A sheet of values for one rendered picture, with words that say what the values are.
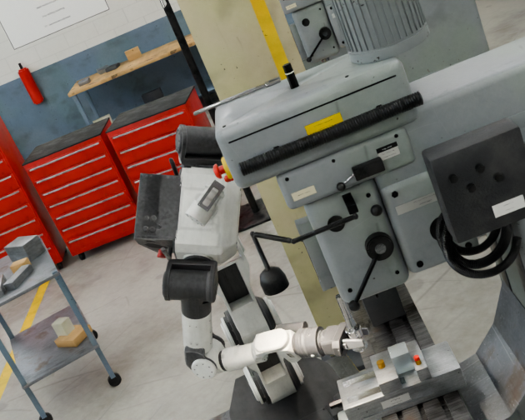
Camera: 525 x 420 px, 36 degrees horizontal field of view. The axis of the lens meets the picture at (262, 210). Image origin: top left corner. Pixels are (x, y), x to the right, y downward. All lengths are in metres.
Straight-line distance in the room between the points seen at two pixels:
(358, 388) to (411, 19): 1.08
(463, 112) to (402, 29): 0.25
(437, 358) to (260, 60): 1.82
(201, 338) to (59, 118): 9.22
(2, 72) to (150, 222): 9.24
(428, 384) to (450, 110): 0.82
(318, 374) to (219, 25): 1.59
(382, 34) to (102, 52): 9.42
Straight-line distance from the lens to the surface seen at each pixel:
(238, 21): 3.72
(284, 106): 1.90
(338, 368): 3.59
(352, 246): 2.06
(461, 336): 4.23
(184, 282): 2.34
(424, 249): 2.09
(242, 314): 2.82
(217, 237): 2.36
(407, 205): 2.03
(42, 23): 11.30
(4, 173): 7.12
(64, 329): 5.18
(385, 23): 1.92
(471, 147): 1.75
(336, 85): 1.90
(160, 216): 2.38
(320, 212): 2.02
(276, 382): 3.07
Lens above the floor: 2.38
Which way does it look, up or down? 21 degrees down
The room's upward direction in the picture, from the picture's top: 23 degrees counter-clockwise
